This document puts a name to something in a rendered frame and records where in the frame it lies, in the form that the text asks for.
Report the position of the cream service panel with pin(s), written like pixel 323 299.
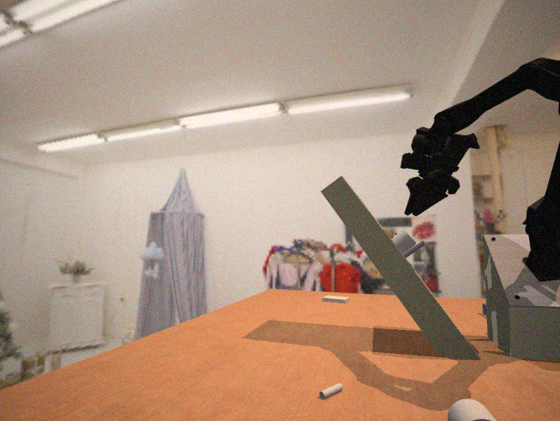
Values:
pixel 404 281

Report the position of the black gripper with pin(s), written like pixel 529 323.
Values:
pixel 431 189

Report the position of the white cylinder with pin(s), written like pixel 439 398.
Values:
pixel 330 391

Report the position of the cream cylinder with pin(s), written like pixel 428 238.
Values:
pixel 403 241

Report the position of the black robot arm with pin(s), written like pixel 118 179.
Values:
pixel 543 217

